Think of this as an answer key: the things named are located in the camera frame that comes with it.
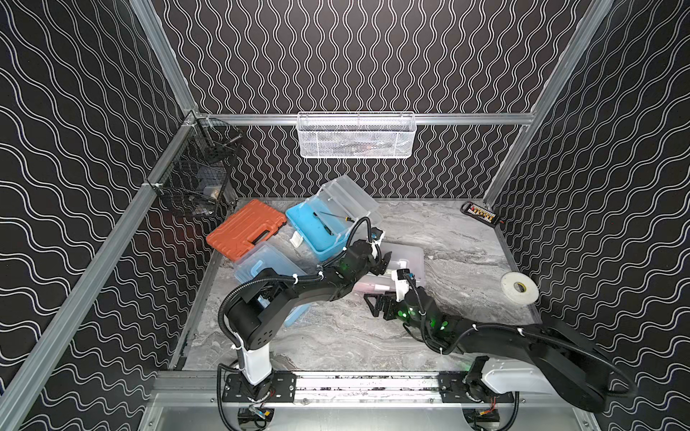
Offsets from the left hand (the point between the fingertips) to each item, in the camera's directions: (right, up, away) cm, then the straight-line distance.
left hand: (381, 247), depth 88 cm
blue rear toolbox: (-19, +10, +17) cm, 27 cm away
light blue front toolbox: (-39, -3, +4) cm, 40 cm away
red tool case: (-47, +8, +18) cm, 51 cm away
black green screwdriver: (-21, +8, +16) cm, 28 cm away
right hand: (-3, -14, -6) cm, 15 cm away
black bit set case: (+45, +13, +25) cm, 53 cm away
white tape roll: (+50, -15, +6) cm, 52 cm away
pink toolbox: (+7, -3, -2) cm, 8 cm away
